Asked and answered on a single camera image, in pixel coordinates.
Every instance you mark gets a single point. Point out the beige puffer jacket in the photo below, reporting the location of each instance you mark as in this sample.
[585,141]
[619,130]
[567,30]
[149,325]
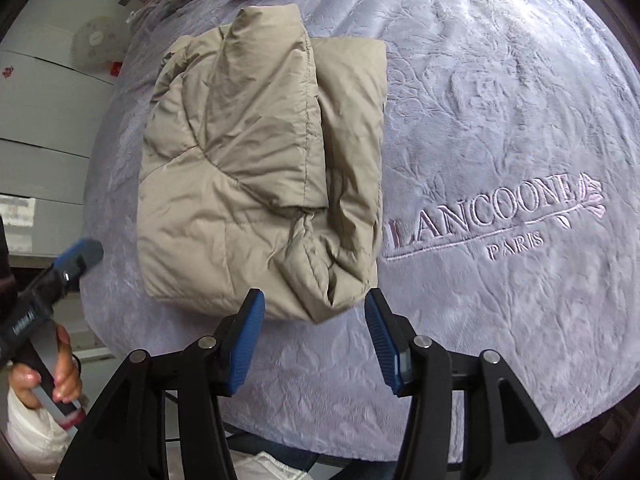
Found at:
[262,168]

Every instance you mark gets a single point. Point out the blue jeans legs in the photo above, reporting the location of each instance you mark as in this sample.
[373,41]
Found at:
[319,466]

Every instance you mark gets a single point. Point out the left hand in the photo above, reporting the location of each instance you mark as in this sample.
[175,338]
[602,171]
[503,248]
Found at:
[67,382]

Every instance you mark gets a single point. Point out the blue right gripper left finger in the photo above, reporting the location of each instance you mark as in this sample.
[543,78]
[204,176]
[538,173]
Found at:
[123,435]

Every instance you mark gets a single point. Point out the white sleeve left forearm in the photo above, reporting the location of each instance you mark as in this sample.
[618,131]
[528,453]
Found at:
[35,437]

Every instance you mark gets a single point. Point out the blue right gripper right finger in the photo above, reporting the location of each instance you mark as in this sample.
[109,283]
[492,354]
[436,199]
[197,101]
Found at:
[468,414]

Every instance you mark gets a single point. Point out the white drawer cabinet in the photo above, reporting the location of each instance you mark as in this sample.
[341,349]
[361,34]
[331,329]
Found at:
[51,110]

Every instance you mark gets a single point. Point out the white round fan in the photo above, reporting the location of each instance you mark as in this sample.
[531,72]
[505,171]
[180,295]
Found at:
[100,40]

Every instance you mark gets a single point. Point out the lavender embossed bed blanket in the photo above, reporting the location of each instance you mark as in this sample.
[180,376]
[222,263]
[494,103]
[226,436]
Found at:
[511,215]

